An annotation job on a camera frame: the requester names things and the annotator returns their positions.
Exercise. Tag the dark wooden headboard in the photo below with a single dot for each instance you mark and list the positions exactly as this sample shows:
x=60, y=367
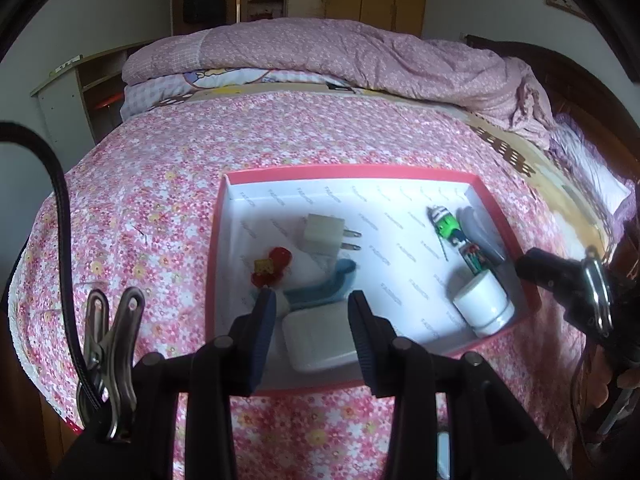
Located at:
x=575, y=91

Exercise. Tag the pink shallow cardboard box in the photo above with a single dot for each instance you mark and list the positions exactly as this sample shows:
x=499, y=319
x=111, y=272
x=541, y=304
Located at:
x=408, y=274

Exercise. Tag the white earbuds charging case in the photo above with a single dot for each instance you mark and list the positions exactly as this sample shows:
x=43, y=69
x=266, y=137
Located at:
x=319, y=338

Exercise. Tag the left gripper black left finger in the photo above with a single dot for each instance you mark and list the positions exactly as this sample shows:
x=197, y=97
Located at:
x=233, y=363

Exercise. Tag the pink floral bed sheet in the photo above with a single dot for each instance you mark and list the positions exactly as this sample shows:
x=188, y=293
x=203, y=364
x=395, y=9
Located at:
x=121, y=200

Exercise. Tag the white bedside shelf cabinet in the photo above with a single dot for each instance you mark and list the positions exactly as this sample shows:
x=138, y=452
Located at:
x=80, y=101

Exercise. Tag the green figure keychain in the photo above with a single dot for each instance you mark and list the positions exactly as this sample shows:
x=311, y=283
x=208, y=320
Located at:
x=446, y=225

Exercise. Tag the blue curved plastic handle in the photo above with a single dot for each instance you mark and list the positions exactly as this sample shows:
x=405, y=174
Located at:
x=333, y=289

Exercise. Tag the white plastic bottle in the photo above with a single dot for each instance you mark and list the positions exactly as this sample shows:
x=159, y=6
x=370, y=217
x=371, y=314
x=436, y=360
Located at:
x=484, y=304

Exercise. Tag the silver spring clamp left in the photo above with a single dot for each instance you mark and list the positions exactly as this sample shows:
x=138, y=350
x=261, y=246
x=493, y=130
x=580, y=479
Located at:
x=109, y=357

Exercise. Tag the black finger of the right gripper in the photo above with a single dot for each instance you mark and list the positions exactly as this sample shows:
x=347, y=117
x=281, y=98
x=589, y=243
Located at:
x=567, y=282

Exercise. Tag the person's right hand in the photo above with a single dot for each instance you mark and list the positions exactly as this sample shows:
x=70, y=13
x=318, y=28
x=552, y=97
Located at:
x=601, y=375

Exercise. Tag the silver spring clamp right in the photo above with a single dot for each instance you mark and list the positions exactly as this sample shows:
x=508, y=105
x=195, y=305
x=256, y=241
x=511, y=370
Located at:
x=597, y=291

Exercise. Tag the purple folded quilt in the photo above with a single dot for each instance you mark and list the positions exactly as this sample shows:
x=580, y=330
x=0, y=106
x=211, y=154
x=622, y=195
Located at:
x=504, y=91

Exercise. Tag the silver spring clamp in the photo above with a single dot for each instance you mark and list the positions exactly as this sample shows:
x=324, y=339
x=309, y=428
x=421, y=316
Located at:
x=109, y=357
x=597, y=291

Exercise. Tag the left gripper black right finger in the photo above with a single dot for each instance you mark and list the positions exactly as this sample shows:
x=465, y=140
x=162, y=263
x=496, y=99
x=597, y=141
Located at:
x=391, y=365

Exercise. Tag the white wall charger plug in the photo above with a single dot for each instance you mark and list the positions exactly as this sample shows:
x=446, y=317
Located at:
x=325, y=236

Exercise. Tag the red yellow figure keychain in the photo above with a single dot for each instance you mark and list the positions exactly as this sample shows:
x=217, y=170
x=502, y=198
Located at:
x=269, y=271

